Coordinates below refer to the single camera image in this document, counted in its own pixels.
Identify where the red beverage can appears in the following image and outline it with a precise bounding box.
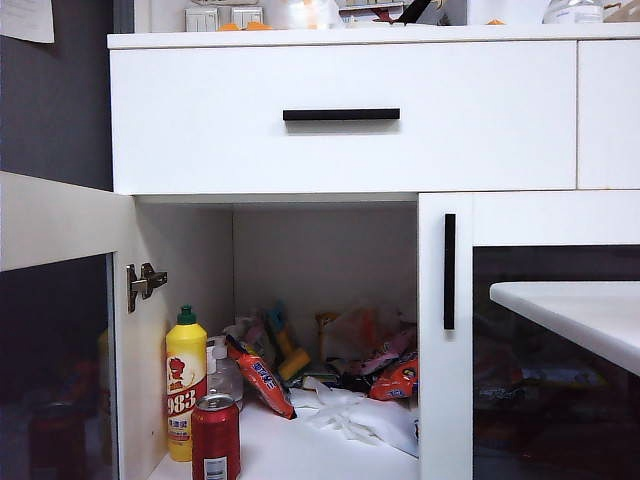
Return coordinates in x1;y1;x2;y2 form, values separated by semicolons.
191;393;242;480

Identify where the white glass cabinet door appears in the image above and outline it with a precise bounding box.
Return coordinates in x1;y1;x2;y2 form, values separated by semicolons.
0;171;136;480
418;191;640;480

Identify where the white cabinet carcass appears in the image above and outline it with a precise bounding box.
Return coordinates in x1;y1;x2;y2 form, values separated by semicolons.
107;22;640;480

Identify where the metal door hinge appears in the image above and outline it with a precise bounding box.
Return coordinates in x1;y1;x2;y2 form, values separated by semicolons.
125;262;169;315

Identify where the white orange plastic bag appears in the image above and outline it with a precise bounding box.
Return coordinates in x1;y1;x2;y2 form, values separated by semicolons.
319;305;406;364

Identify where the pink white small packet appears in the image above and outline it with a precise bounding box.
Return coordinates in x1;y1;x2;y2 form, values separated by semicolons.
244;314;277;371

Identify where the yellow sponge brush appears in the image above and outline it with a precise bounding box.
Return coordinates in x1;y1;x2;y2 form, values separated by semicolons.
267;300;313;381

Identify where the pink snack packet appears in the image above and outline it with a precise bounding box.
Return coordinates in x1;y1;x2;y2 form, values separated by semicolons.
359;324;419;376

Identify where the red orange snack packet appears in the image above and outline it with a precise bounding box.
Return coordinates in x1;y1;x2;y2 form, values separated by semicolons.
369;352;420;401

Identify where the clear pump sanitizer bottle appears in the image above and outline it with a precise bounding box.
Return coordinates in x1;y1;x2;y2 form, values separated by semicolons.
206;335;246;409

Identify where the wide white drawer front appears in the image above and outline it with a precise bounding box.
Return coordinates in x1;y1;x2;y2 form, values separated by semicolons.
109;41;578;196

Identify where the yellow detergent bottle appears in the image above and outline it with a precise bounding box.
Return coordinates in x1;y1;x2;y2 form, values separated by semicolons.
165;304;209;463

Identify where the clear plastic container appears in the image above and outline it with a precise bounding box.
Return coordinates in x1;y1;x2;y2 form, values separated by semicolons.
269;0;344;30

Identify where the colourful printed box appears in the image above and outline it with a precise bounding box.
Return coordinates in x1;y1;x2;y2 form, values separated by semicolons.
339;0;406;21

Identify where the black angular object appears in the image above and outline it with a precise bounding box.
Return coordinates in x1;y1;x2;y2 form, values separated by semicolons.
394;0;441;25

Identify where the white box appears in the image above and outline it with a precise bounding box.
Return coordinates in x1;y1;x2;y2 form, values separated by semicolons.
467;0;549;26

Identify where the narrow white drawer front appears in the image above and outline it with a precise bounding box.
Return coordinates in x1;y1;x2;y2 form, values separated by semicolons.
577;39;640;190

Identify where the clear water bottle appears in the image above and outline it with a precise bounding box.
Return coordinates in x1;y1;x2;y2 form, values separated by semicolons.
542;0;605;25

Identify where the white paper sheet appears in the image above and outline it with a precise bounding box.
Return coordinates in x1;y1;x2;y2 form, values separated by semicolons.
0;0;55;44

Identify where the black bar drawer handle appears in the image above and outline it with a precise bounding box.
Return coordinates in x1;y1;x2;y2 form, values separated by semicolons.
282;108;401;122

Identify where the black bar door handle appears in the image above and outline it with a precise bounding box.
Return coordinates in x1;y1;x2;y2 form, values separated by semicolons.
443;213;457;331

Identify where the white wall switch panel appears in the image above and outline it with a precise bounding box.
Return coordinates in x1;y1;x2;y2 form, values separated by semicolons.
230;6;265;28
185;6;220;32

